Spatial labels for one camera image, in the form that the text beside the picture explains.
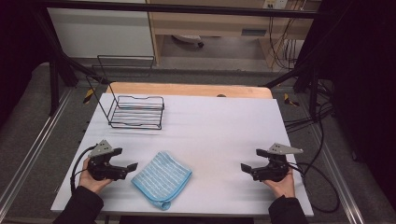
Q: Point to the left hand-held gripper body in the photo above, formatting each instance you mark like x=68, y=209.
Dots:
x=104, y=169

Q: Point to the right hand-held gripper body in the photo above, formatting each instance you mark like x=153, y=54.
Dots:
x=274, y=169

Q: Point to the blue striped cloth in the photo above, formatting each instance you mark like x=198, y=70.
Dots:
x=162, y=179

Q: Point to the person's left hand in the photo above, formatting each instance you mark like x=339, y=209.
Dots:
x=90, y=182

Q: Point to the person's right hand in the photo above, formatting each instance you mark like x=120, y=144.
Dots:
x=284, y=186

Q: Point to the white board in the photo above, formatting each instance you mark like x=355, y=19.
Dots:
x=211, y=130

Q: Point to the yellow black tape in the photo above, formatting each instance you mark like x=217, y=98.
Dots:
x=291, y=101
x=88, y=95

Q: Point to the wooden table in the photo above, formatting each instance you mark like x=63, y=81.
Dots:
x=193, y=90

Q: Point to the white cabinet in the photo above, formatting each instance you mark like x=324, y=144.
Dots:
x=102, y=34

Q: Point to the black curtain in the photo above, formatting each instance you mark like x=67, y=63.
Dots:
x=364, y=77
x=18, y=46

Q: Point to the office chair base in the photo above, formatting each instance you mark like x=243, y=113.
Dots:
x=188, y=39

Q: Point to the light wooden desk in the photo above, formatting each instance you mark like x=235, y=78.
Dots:
x=218, y=25

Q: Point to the white power strip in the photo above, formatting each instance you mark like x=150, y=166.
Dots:
x=275, y=3

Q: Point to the black metal frame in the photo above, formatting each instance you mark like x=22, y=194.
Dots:
x=174, y=9

